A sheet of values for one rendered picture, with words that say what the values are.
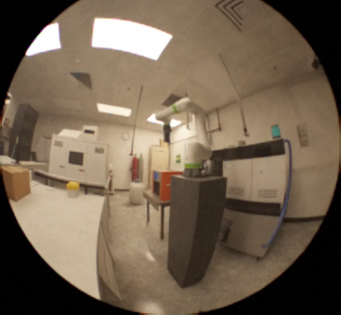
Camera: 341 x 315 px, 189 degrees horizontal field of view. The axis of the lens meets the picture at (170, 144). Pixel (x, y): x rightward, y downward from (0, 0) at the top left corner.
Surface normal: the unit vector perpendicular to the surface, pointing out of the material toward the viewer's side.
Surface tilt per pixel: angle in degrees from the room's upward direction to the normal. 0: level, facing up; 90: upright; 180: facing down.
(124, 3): 180
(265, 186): 90
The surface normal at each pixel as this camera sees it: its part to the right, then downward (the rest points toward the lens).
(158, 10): -0.04, 0.98
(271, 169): -0.86, -0.13
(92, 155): 0.50, -0.15
